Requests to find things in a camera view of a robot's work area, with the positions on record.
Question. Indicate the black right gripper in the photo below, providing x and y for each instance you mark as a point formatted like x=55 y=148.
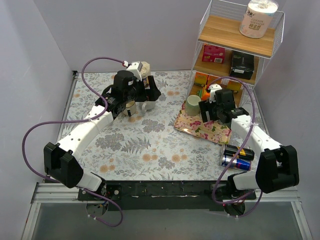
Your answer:
x=205 y=113

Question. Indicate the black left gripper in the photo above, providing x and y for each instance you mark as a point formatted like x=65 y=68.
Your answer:
x=146 y=90

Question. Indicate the speckled white ceramic mug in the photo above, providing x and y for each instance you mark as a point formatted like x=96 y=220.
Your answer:
x=147 y=105

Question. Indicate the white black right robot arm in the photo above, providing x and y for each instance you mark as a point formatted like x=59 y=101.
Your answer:
x=277 y=166

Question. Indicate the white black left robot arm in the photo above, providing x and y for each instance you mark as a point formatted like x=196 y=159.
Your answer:
x=61 y=159

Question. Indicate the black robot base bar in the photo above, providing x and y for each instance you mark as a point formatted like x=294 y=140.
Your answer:
x=161 y=195

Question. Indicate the green ceramic mug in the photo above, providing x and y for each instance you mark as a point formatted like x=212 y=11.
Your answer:
x=192 y=105

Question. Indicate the beige paper roll with cartoon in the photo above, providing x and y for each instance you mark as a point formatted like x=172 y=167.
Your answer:
x=145 y=70

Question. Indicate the orange sponge pack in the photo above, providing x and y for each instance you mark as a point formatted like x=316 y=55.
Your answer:
x=205 y=93

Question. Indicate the floral tray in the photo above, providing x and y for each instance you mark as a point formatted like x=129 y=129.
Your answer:
x=193 y=125

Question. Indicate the yellow sponge pack right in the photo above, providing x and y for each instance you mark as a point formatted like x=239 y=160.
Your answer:
x=234 y=86

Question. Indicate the yellow sponge pack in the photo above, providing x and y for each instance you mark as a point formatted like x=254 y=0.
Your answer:
x=200 y=79
x=213 y=80
x=234 y=86

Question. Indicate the yellow sponge pack middle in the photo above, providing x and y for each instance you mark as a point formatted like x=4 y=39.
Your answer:
x=213 y=80

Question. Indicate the yellow sponge pack left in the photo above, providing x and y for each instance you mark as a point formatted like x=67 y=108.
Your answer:
x=200 y=79

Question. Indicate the black product box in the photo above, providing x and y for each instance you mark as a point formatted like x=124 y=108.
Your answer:
x=242 y=65

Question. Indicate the pink sponge box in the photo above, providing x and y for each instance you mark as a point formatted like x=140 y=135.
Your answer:
x=213 y=54

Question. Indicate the blue silver drink can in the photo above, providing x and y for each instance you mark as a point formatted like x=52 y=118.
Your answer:
x=237 y=163

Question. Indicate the pink wrapped toilet paper roll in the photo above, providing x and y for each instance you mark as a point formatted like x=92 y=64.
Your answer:
x=257 y=18

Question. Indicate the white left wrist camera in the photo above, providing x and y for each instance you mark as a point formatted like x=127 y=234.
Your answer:
x=135 y=68

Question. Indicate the white wire wooden shelf rack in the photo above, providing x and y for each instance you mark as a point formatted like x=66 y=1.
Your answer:
x=220 y=27

